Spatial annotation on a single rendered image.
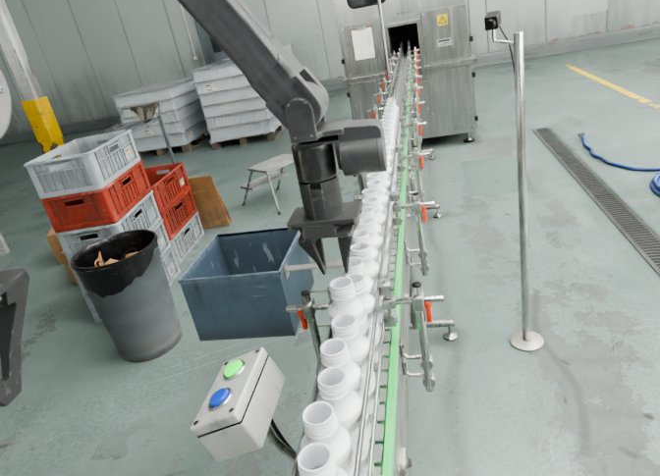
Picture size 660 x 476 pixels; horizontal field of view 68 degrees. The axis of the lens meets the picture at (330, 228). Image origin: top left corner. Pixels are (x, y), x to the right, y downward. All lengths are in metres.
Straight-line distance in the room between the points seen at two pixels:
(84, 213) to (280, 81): 2.71
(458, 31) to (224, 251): 4.17
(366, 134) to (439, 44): 4.84
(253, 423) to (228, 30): 0.51
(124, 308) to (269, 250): 1.28
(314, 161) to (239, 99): 6.86
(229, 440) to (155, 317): 2.18
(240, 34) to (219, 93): 6.94
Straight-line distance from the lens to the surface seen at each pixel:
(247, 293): 1.45
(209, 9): 0.66
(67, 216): 3.34
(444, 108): 5.58
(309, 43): 11.21
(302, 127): 0.64
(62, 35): 13.52
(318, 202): 0.68
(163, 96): 8.06
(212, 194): 4.40
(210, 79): 7.58
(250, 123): 7.53
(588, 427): 2.21
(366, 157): 0.65
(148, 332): 2.91
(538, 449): 2.11
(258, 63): 0.65
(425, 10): 5.46
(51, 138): 10.93
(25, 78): 10.93
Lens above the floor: 1.57
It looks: 23 degrees down
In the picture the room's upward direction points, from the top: 11 degrees counter-clockwise
